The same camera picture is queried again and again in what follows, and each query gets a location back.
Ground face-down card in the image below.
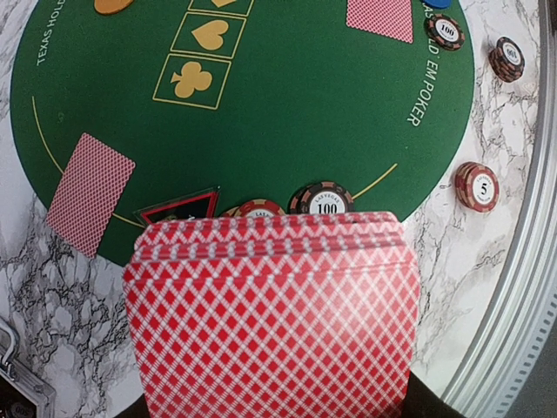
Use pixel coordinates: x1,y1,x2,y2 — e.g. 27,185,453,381
346,0,413,44
46,133,136,258

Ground round green poker mat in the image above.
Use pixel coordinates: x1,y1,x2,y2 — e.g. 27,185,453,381
9,1,474,265

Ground aluminium poker chip case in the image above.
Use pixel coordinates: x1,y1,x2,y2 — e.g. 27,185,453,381
1,319,56,417

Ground dark chips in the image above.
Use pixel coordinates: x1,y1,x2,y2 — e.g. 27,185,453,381
424,14,466,51
288,181,354,215

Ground orange big blind button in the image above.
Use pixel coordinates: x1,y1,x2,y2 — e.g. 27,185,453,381
94,0,134,16

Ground pink playing card deck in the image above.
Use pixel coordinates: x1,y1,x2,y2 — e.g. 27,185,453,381
123,212,420,417

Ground dark red poker chip stack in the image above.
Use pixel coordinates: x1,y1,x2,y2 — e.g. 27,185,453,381
488,37,526,83

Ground front aluminium rail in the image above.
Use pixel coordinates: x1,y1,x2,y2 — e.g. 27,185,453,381
441,1,556,417

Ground black triangular all-in button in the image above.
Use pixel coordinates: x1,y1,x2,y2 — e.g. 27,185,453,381
134,185,220,226

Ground blue small blind button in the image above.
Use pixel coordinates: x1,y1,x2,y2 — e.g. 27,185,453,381
423,0,453,10

